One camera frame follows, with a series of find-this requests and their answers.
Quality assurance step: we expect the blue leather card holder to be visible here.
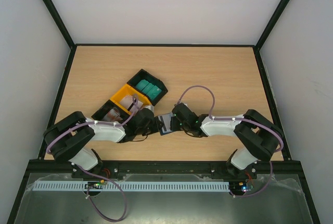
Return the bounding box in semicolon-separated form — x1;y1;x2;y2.
157;113;173;135

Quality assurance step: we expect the black bin with teal cards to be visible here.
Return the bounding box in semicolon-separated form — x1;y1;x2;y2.
127;69;168;106

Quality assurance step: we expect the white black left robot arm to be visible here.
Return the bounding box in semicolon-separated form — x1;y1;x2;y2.
43;107;164;171

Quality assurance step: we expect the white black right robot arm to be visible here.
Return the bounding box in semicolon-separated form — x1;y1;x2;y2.
171;103;284;178

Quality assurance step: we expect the white red card stack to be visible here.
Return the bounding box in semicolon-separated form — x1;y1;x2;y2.
120;95;143;113

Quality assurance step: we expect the red patterned card stack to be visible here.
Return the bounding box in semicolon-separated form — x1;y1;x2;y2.
103;107;122;122

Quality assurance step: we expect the teal card stack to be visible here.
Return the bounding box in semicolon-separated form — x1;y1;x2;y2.
135;79;162;100

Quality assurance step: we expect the black bin with red cards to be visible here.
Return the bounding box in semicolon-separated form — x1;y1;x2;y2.
92;100;130;123

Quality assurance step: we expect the yellow plastic bin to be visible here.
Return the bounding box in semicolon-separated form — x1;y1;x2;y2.
110;84;151;114

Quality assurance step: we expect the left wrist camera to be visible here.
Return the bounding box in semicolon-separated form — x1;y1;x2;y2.
144;105;155;113

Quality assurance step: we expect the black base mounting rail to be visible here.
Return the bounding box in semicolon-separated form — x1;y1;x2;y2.
88;160;257;180

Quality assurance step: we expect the black aluminium frame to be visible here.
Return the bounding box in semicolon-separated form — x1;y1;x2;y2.
5;0;321;224

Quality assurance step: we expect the light blue slotted cable duct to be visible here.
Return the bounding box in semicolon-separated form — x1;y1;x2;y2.
32;181;230;192

